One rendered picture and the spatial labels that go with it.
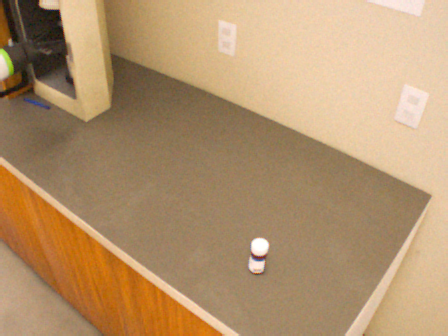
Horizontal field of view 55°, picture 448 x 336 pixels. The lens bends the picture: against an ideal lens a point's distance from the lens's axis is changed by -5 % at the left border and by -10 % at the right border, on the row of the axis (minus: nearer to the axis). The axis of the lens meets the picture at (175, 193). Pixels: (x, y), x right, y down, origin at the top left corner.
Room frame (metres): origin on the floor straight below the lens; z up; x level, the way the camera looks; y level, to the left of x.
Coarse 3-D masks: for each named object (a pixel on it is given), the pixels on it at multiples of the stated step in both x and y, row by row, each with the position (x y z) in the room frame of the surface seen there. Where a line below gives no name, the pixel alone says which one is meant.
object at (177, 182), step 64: (128, 64) 1.67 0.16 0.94; (0, 128) 1.28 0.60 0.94; (64, 128) 1.25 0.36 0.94; (128, 128) 1.22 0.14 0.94; (192, 128) 1.20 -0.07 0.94; (256, 128) 1.18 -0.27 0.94; (64, 192) 0.93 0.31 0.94; (128, 192) 0.92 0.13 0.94; (192, 192) 0.90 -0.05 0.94; (256, 192) 0.89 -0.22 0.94; (320, 192) 0.87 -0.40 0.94; (384, 192) 0.85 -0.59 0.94; (128, 256) 0.69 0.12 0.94; (192, 256) 0.68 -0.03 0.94; (320, 256) 0.65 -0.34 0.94; (384, 256) 0.63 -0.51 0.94; (256, 320) 0.49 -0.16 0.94; (320, 320) 0.48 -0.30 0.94
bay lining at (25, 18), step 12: (24, 0) 1.49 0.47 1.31; (36, 0) 1.52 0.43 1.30; (24, 12) 1.48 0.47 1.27; (36, 12) 1.52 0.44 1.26; (48, 12) 1.55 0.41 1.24; (24, 24) 1.48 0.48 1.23; (36, 24) 1.51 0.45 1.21; (48, 24) 1.54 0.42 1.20; (36, 60) 1.49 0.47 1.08; (48, 60) 1.52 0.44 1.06; (60, 60) 1.56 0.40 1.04; (36, 72) 1.48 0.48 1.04
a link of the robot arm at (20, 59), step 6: (12, 42) 1.30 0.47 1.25; (6, 48) 1.26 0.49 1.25; (12, 48) 1.26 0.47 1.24; (18, 48) 1.27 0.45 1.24; (12, 54) 1.24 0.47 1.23; (18, 54) 1.25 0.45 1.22; (24, 54) 1.26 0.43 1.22; (12, 60) 1.23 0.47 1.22; (18, 60) 1.24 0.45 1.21; (24, 60) 1.26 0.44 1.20; (18, 66) 1.24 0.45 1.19; (24, 66) 1.26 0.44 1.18; (18, 72) 1.28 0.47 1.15
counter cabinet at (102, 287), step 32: (0, 192) 1.31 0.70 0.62; (32, 192) 1.07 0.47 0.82; (0, 224) 1.45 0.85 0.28; (32, 224) 1.15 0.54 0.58; (64, 224) 0.96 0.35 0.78; (32, 256) 1.26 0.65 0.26; (64, 256) 1.02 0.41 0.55; (96, 256) 0.85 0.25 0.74; (64, 288) 1.10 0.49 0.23; (96, 288) 0.90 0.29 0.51; (128, 288) 0.76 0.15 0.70; (384, 288) 0.71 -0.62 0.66; (96, 320) 0.96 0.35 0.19; (128, 320) 0.79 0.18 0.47; (160, 320) 0.68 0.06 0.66; (192, 320) 0.59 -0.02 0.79
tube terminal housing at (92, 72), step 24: (72, 0) 1.29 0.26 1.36; (96, 0) 1.38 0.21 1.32; (72, 24) 1.28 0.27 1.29; (96, 24) 1.35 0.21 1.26; (72, 48) 1.27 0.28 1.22; (96, 48) 1.34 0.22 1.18; (72, 72) 1.29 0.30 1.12; (96, 72) 1.33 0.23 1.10; (48, 96) 1.43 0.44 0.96; (96, 96) 1.31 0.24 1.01
